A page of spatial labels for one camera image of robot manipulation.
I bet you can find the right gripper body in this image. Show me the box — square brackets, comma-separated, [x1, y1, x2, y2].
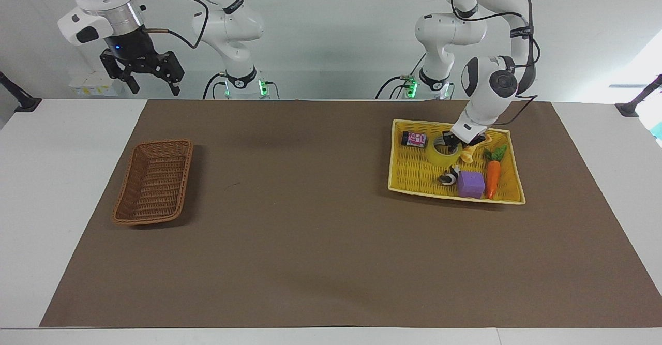
[103, 26, 162, 67]

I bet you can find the black stand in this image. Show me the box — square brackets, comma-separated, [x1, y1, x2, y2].
[614, 74, 662, 117]
[0, 71, 42, 113]

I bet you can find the white box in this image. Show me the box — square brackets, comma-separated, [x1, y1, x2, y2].
[69, 75, 124, 97]

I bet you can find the black cable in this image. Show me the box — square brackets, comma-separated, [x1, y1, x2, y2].
[202, 72, 229, 100]
[450, 0, 542, 127]
[139, 0, 210, 50]
[375, 52, 428, 100]

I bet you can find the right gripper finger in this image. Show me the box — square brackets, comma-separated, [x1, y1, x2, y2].
[139, 50, 186, 97]
[99, 49, 141, 96]

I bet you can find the purple cube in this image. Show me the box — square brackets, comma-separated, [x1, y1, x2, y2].
[457, 171, 486, 200]

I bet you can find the yellow woven basket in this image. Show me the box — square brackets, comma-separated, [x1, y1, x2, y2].
[388, 119, 526, 205]

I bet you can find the clear yellowish tape roll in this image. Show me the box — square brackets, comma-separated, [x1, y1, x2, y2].
[430, 134, 463, 168]

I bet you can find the black and white toy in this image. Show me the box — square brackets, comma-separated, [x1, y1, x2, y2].
[438, 164, 462, 187]

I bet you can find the yellow banana toy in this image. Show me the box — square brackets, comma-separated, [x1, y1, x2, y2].
[461, 137, 491, 165]

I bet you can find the brown wicker basket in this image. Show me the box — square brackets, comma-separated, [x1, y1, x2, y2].
[112, 138, 194, 227]

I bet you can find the orange carrot toy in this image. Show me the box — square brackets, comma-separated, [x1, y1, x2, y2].
[483, 144, 509, 200]

